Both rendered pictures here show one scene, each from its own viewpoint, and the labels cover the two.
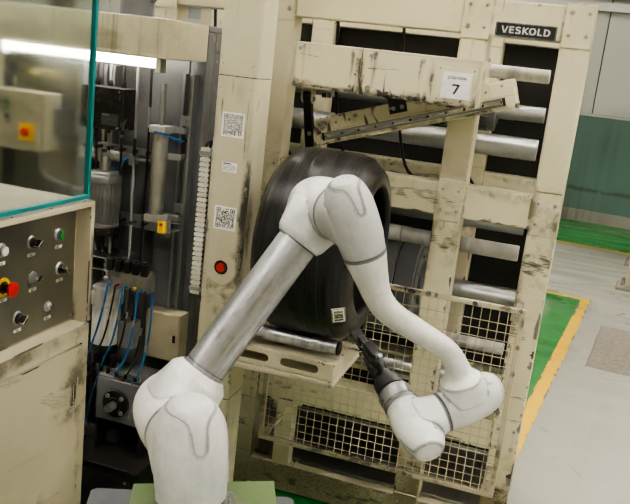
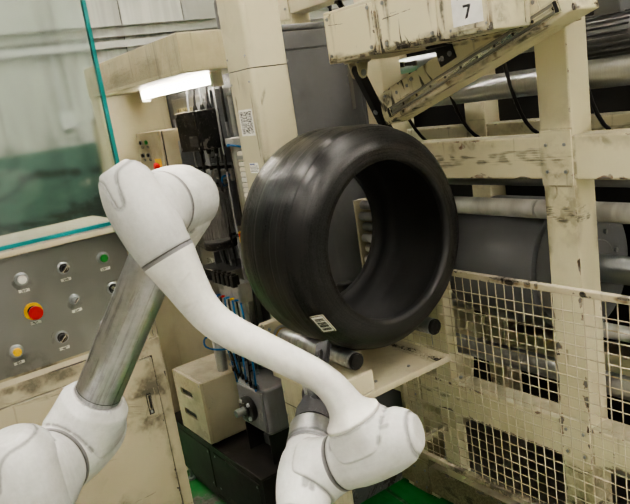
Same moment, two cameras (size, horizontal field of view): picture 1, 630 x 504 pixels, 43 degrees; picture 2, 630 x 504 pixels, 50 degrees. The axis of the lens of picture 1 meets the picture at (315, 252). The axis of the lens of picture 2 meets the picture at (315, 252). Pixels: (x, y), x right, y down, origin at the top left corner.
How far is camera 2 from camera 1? 1.48 m
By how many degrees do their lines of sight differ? 38
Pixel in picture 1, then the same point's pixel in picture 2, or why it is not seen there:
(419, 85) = (431, 20)
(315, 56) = (339, 24)
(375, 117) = (429, 75)
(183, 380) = (58, 406)
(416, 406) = (295, 451)
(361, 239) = (129, 239)
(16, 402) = not seen: hidden behind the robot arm
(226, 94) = (236, 92)
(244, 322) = (105, 343)
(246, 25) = (231, 14)
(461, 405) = (339, 456)
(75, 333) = not seen: hidden behind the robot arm
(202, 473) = not seen: outside the picture
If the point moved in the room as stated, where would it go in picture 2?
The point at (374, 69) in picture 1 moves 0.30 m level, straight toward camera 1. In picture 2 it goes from (388, 18) to (314, 19)
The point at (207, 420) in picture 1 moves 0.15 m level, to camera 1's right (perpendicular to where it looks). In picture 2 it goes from (2, 457) to (46, 475)
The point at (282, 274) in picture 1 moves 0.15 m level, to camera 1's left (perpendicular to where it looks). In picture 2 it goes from (130, 286) to (86, 283)
